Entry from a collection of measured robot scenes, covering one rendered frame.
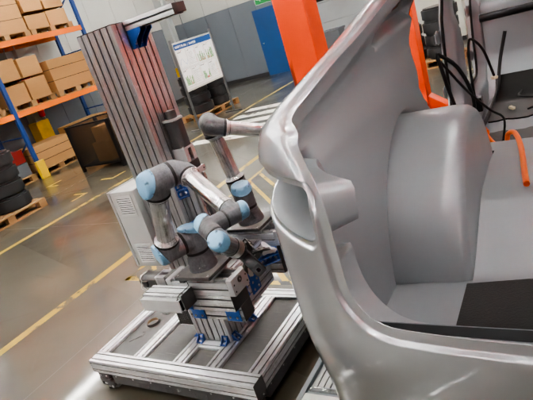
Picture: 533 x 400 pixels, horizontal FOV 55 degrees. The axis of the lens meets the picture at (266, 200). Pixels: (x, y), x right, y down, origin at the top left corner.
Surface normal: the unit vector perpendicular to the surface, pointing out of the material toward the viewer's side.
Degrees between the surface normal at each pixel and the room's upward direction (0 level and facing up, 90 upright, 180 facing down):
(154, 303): 90
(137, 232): 90
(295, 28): 90
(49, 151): 90
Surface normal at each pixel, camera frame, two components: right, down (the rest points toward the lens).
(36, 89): 0.85, -0.08
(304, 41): -0.45, 0.43
